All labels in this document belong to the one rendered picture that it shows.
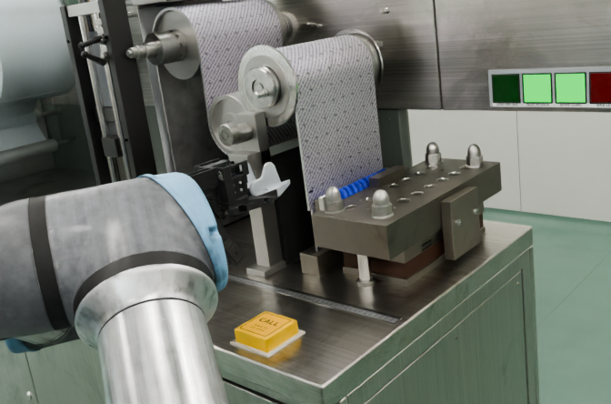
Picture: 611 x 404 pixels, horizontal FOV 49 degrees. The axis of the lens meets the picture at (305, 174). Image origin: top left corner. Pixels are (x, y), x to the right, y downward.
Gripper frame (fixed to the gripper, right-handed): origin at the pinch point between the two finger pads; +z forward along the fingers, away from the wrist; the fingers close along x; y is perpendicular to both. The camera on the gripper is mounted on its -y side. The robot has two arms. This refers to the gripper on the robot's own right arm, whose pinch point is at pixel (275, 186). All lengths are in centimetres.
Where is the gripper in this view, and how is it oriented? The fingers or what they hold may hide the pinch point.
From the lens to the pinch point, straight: 116.2
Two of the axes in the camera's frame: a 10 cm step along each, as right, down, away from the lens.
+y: -1.4, -9.6, -2.3
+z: 6.6, -2.7, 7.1
